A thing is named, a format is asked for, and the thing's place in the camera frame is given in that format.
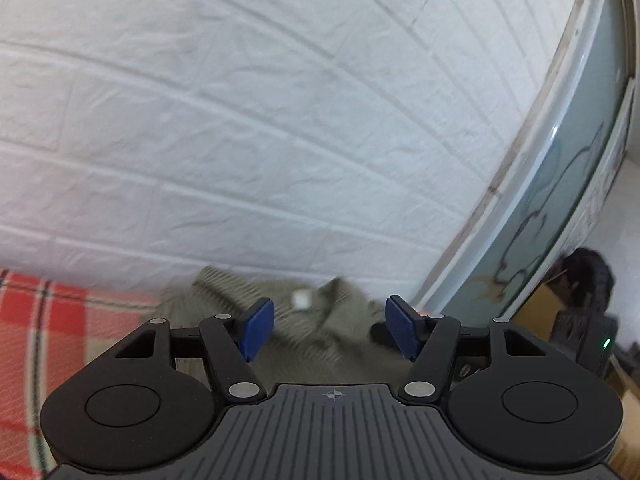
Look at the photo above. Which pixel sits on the green checked shirt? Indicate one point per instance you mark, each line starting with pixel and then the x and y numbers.
pixel 320 330

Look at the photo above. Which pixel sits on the red plaid blanket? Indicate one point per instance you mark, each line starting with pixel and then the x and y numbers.
pixel 50 330

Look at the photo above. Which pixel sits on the flat cardboard box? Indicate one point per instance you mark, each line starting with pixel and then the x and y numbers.
pixel 627 390

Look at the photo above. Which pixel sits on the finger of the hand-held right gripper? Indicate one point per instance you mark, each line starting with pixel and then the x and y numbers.
pixel 379 334

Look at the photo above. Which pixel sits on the glass door with cartoon drawing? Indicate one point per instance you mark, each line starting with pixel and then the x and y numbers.
pixel 560 170

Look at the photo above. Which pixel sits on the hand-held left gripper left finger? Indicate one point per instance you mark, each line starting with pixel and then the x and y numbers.
pixel 259 327

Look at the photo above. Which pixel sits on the black bag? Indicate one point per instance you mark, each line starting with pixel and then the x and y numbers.
pixel 590 280

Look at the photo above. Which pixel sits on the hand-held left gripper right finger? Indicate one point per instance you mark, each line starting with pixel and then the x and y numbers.
pixel 402 327

